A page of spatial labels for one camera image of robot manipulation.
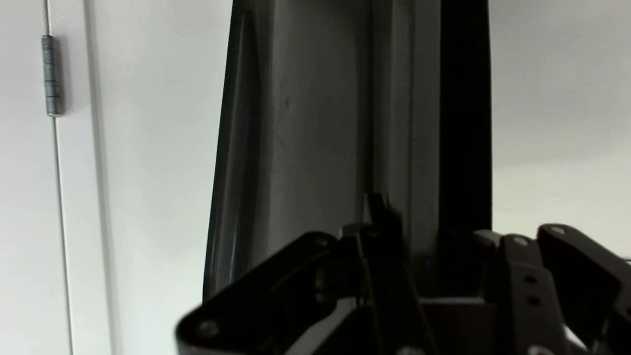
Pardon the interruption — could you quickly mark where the grey metal door hinge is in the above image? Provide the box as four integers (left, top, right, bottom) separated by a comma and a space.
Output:
39, 34, 67, 119

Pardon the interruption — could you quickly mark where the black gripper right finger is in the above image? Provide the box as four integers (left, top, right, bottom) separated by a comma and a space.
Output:
471, 224, 631, 355

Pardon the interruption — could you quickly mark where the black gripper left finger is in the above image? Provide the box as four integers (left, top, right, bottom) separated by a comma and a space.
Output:
173, 192, 440, 355

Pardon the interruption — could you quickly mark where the dark grey bin lid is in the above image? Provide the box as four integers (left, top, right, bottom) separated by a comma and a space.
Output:
201, 0, 495, 303

